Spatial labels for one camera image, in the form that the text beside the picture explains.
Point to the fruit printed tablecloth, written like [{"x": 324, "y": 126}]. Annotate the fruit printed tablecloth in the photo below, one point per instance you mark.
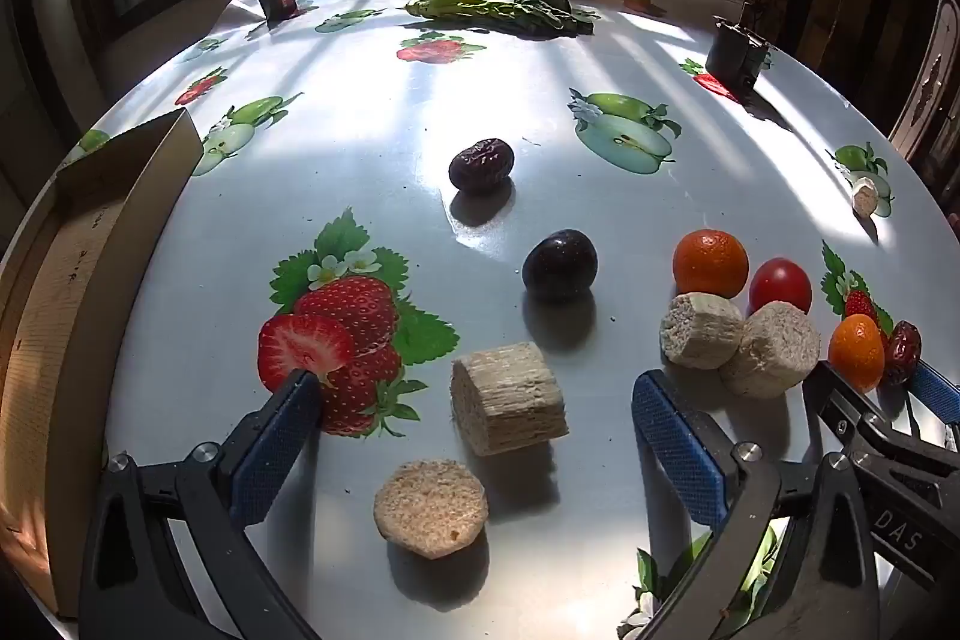
[{"x": 420, "y": 108}]

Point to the small orange kumquat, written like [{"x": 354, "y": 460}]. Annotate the small orange kumquat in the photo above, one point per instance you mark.
[{"x": 856, "y": 351}]

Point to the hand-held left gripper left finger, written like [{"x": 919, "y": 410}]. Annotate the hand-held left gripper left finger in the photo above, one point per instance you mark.
[{"x": 274, "y": 437}]

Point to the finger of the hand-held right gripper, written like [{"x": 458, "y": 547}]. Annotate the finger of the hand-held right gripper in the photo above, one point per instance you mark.
[
  {"x": 939, "y": 394},
  {"x": 844, "y": 404}
]

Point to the dark wrinkled red date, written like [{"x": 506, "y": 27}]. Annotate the dark wrinkled red date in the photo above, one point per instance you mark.
[{"x": 481, "y": 165}]

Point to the square beige cake chunk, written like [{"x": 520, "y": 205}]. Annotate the square beige cake chunk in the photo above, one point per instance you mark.
[{"x": 508, "y": 398}]

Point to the dark purple plum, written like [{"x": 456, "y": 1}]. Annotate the dark purple plum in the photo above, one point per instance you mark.
[{"x": 560, "y": 263}]

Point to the wooden glazed door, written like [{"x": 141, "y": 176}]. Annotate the wooden glazed door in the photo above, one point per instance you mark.
[{"x": 930, "y": 85}]

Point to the round pinkish cake chunk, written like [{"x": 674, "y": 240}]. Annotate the round pinkish cake chunk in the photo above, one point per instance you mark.
[{"x": 430, "y": 509}]

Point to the beige cylindrical cake chunk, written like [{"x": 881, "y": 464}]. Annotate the beige cylindrical cake chunk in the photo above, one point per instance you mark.
[
  {"x": 770, "y": 349},
  {"x": 700, "y": 330}
]

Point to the orange tangerine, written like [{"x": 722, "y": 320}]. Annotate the orange tangerine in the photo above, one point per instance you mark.
[{"x": 710, "y": 263}]

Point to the red cherry tomato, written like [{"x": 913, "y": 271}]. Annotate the red cherry tomato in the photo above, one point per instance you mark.
[{"x": 781, "y": 284}]

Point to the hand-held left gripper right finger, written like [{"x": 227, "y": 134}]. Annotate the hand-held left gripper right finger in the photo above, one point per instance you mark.
[{"x": 675, "y": 437}]

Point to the shallow cardboard box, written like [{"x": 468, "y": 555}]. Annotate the shallow cardboard box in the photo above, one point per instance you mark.
[{"x": 67, "y": 310}]

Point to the green leafy vegetable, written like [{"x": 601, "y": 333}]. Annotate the green leafy vegetable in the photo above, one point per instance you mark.
[{"x": 495, "y": 10}]

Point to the brown wrinkled red date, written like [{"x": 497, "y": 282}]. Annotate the brown wrinkled red date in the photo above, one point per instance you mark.
[{"x": 902, "y": 342}]

